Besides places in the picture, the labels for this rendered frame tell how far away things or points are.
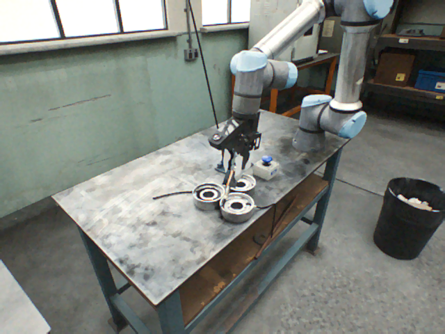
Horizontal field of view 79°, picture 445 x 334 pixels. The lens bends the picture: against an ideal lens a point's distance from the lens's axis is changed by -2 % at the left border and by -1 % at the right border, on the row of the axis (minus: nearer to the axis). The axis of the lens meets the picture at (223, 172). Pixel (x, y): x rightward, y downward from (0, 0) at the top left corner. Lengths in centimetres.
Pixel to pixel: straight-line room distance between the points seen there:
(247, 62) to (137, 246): 57
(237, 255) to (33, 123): 167
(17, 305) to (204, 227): 54
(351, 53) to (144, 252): 90
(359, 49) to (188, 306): 99
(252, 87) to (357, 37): 44
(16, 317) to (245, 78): 85
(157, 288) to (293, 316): 103
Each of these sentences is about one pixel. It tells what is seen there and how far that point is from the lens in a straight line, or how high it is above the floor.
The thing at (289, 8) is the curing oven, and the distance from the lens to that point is 301.
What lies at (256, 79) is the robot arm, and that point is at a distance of 74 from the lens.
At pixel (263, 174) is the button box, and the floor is 82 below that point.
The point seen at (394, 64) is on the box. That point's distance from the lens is 416.
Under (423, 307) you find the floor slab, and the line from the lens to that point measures 192.
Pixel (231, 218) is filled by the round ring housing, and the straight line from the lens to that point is 83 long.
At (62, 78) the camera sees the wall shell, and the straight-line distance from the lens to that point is 224.
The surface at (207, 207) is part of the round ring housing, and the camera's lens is 87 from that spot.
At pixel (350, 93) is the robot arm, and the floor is 109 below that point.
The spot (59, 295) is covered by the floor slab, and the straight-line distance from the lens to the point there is 188.
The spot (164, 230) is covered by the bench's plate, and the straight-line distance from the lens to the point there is 84.
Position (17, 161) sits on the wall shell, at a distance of 230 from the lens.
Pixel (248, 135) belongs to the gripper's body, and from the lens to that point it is 78.
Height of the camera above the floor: 138
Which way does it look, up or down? 32 degrees down
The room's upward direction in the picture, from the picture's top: straight up
